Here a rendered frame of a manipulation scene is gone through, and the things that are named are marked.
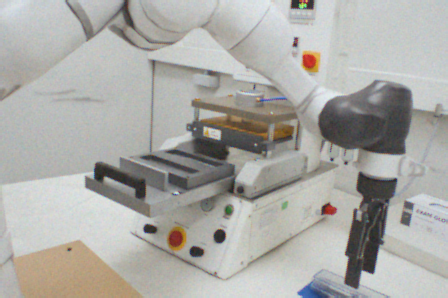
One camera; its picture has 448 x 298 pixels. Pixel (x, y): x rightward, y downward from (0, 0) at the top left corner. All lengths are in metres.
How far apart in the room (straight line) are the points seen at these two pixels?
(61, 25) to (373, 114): 0.52
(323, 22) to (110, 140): 1.75
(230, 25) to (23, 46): 0.30
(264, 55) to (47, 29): 0.33
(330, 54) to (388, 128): 0.44
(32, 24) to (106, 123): 2.09
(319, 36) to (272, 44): 0.55
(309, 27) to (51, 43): 0.81
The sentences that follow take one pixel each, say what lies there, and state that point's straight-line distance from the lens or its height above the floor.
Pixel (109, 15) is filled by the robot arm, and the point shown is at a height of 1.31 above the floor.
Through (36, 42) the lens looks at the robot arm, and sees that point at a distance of 0.61.
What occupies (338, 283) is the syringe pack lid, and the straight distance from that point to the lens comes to 1.02.
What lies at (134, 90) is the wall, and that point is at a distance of 2.72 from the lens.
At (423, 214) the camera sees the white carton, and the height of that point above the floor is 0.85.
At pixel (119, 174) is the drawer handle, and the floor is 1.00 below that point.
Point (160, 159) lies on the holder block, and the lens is 1.07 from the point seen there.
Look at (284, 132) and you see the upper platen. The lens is 1.20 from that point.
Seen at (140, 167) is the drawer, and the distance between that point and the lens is 0.97.
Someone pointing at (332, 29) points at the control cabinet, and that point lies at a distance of 1.24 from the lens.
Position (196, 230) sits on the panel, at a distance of 1.10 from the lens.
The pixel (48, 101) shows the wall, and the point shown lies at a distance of 2.53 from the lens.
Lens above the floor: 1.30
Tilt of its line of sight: 15 degrees down
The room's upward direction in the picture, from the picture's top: 4 degrees clockwise
